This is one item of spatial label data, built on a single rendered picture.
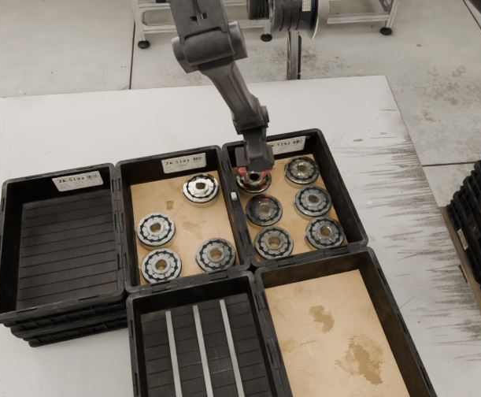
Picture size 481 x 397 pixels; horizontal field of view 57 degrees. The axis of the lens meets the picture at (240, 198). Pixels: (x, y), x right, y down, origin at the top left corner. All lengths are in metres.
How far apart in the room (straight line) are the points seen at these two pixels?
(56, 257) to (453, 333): 1.08
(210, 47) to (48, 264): 0.78
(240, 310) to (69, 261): 0.47
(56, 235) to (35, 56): 2.16
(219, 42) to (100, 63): 2.45
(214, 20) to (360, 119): 1.09
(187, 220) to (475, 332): 0.84
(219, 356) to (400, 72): 2.39
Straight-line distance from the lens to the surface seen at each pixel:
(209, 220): 1.25
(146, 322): 1.15
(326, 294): 1.17
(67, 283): 1.24
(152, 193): 1.32
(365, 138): 1.67
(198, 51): 0.73
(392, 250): 1.42
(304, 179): 1.30
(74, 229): 1.32
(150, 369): 1.12
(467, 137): 2.86
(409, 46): 3.34
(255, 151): 1.07
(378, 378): 1.13
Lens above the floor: 1.90
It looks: 56 degrees down
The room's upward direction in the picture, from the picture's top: straight up
